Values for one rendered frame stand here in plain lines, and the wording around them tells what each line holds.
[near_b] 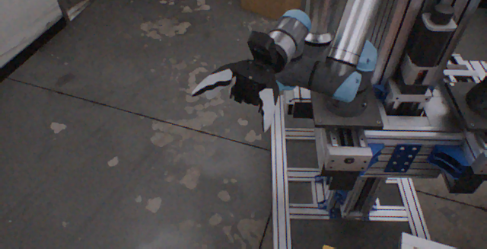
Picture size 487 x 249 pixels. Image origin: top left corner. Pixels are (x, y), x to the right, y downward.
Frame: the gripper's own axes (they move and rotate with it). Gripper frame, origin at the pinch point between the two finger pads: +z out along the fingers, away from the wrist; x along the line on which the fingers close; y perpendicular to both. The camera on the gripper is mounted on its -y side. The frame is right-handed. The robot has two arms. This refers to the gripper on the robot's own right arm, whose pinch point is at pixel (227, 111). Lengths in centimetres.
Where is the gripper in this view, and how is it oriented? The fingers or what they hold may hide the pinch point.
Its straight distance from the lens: 66.3
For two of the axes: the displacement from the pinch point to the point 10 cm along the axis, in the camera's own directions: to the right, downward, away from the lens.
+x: -8.8, -4.3, 2.1
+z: -4.6, 6.5, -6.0
